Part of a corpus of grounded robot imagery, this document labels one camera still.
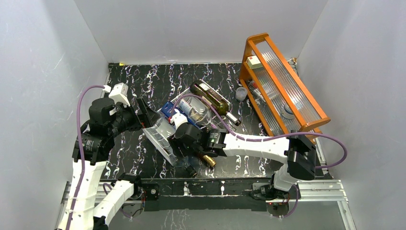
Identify white wire wine rack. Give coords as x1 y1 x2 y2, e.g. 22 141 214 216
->
142 89 216 166

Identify orange wooden shelf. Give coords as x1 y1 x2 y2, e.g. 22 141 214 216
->
239 33 331 144

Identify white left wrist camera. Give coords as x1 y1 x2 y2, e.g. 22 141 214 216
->
108 82 130 107

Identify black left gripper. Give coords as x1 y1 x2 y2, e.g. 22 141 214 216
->
107 97 160 137

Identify coloured marker pen pack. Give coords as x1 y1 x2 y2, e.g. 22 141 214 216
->
248 80 266 103

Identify clear labelled wine bottle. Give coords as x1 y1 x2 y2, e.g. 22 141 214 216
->
178 97 215 128

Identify small white box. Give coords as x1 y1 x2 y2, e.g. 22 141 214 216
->
245 55 263 69

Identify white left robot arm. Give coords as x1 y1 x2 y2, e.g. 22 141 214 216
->
57 98 160 230

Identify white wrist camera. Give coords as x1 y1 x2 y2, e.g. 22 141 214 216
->
108 82 130 107
169 113 188 130

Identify blue square glass bottle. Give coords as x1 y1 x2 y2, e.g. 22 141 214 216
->
159 101 200 129

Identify small clear plastic cup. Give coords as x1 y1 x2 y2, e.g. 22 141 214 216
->
236 87 248 102

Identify green wine bottle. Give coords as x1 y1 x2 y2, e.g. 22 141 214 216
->
190 80 241 126

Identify clear bottom glass bottle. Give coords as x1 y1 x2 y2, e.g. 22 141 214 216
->
175 157 197 178

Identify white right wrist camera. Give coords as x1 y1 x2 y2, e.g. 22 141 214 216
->
169 113 188 130

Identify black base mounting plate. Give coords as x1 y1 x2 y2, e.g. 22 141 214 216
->
141 177 271 211

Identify aluminium frame rail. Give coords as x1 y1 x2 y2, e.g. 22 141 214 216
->
55 181 357 230

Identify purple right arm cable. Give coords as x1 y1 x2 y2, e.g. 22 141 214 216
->
170 94 348 169

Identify blue white tape roll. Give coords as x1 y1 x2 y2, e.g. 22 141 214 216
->
282 104 295 120

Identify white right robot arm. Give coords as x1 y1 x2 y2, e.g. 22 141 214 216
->
168 123 316 198

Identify dark gold-capped wine bottle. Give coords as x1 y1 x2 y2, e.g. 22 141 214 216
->
197 153 216 168

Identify clear round glass bottle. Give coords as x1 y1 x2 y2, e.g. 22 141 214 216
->
143 117 178 165

